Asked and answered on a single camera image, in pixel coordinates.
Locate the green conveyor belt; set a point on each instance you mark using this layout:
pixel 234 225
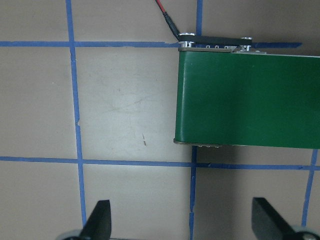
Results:
pixel 230 95

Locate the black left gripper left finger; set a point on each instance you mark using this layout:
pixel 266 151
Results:
pixel 99 223

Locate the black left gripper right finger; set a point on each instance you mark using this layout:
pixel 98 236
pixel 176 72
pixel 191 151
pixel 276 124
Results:
pixel 267 223

